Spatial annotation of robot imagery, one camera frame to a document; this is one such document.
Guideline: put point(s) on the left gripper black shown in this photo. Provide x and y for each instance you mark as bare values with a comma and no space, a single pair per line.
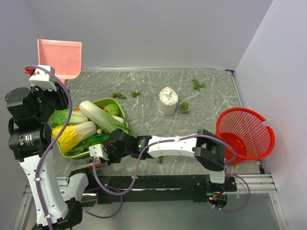
61,95

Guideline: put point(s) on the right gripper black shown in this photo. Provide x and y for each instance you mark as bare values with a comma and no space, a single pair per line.
111,160

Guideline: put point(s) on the pink dustpan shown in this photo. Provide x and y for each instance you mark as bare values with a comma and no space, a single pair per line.
64,56

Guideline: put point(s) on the pink hand brush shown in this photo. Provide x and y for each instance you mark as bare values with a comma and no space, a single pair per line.
97,164

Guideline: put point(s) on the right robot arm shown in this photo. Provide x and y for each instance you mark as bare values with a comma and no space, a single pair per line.
205,147

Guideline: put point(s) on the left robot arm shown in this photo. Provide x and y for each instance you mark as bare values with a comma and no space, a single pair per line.
30,139

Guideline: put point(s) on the green lettuce leaf toy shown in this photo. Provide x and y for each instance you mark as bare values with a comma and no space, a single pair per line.
60,116

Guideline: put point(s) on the white radish toy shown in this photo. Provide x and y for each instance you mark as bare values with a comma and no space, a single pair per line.
118,118

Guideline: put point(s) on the napa cabbage toy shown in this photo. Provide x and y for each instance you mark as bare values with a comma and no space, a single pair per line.
102,119

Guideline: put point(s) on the yellow corn husk toy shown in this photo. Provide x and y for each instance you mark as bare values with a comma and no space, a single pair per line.
73,135

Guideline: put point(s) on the round green cabbage toy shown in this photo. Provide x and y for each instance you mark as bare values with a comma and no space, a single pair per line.
112,109

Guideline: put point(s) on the green paper scrap by dustpan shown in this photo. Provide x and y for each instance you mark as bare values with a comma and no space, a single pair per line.
160,159

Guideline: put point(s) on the green vegetable tray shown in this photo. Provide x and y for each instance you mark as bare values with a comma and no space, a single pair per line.
101,137

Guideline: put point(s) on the green paper scrap back left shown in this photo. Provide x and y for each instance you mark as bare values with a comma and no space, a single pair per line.
119,95

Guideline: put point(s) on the green paper scrap back centre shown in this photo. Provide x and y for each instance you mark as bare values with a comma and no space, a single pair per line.
135,94

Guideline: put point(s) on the white paper roll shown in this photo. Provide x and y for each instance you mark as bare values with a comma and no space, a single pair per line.
168,100

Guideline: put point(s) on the green paper scrap near roll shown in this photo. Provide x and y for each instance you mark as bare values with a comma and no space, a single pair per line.
185,108

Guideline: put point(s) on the green paper scrap back right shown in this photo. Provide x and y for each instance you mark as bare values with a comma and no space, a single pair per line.
197,85

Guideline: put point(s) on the red mesh basket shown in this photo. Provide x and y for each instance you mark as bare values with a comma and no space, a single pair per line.
243,130

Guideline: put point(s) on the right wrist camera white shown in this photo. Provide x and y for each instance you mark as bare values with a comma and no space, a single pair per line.
98,151

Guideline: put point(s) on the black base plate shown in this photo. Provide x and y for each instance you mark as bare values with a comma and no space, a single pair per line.
160,188

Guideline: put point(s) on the aluminium rail frame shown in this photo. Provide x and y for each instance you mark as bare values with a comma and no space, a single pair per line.
258,184

